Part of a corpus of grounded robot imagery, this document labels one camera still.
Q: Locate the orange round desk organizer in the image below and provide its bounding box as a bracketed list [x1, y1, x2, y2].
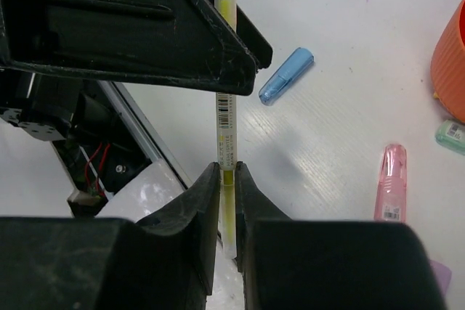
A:
[430, 0, 464, 123]

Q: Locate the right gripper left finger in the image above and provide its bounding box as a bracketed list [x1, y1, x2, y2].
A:
[1, 163, 219, 309]

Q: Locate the blue translucent correction tape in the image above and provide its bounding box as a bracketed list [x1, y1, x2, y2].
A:
[259, 47, 315, 106]

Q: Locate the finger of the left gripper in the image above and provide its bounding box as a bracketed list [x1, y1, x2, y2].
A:
[209, 0, 273, 69]
[1, 0, 258, 96]

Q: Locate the pink purple highlighter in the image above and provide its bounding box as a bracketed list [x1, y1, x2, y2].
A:
[430, 260, 452, 295]

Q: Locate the green translucent correction tape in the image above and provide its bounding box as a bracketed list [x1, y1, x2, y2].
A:
[435, 119, 465, 155]

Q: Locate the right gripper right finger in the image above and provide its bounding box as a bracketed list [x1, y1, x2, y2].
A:
[235, 163, 446, 309]

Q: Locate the pink translucent correction tape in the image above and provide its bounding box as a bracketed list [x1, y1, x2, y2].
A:
[373, 144, 407, 223]

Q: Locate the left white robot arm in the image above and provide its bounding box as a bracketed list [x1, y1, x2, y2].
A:
[1, 0, 272, 143]

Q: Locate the yellow thin highlighter pen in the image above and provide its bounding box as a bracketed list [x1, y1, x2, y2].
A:
[215, 0, 237, 259]

